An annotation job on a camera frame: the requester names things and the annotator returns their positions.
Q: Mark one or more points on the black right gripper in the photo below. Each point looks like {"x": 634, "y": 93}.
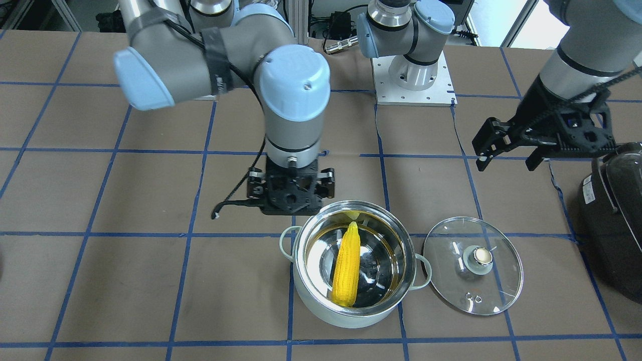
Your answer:
{"x": 256, "y": 183}

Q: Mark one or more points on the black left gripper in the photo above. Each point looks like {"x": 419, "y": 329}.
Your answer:
{"x": 535, "y": 106}

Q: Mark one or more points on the yellow corn cob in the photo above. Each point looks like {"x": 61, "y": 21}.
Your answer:
{"x": 347, "y": 268}

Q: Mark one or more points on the glass pot lid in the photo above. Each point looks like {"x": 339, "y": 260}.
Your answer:
{"x": 473, "y": 266}

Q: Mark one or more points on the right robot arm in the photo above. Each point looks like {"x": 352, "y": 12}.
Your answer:
{"x": 172, "y": 57}

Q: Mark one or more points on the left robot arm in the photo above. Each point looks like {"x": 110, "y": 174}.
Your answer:
{"x": 602, "y": 40}

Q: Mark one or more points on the pale green steel pot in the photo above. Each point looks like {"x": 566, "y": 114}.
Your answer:
{"x": 389, "y": 265}

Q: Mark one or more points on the black rice cooker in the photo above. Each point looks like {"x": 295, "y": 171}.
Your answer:
{"x": 611, "y": 208}

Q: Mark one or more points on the black power adapter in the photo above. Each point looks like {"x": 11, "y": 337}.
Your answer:
{"x": 340, "y": 26}

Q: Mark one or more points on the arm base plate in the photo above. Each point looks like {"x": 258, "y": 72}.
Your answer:
{"x": 207, "y": 97}
{"x": 399, "y": 82}

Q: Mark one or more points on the silver cable connector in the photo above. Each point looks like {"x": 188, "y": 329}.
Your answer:
{"x": 341, "y": 45}

